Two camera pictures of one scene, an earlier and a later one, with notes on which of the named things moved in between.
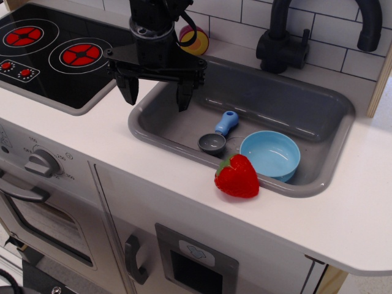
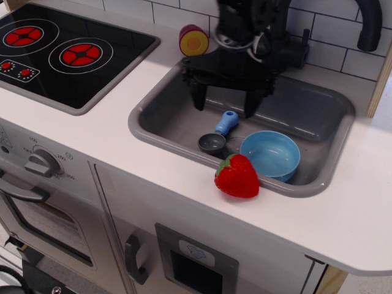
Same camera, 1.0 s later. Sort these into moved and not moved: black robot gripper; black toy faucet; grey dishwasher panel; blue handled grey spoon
Moved: black robot gripper
Not moved: grey dishwasher panel; black toy faucet; blue handled grey spoon
